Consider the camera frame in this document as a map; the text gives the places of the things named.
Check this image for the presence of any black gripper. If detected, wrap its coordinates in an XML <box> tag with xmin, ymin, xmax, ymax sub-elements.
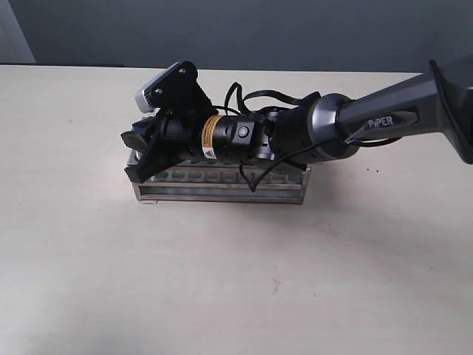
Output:
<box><xmin>120</xmin><ymin>61</ymin><xmax>217</xmax><ymax>183</ymax></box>

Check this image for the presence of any blue capped tube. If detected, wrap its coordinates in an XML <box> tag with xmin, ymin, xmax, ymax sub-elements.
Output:
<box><xmin>132</xmin><ymin>117</ymin><xmax>156</xmax><ymax>131</ymax></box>

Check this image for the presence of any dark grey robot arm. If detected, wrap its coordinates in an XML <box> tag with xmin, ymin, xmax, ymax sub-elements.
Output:
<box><xmin>121</xmin><ymin>57</ymin><xmax>472</xmax><ymax>183</ymax></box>

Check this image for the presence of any stainless steel test tube rack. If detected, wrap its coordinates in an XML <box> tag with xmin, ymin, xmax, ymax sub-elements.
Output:
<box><xmin>132</xmin><ymin>160</ymin><xmax>311</xmax><ymax>204</ymax></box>

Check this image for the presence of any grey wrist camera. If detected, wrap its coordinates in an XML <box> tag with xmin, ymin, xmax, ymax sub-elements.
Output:
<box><xmin>135</xmin><ymin>62</ymin><xmax>180</xmax><ymax>113</ymax></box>

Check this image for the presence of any black cable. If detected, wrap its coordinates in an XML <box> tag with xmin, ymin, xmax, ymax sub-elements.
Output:
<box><xmin>223</xmin><ymin>81</ymin><xmax>473</xmax><ymax>194</ymax></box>

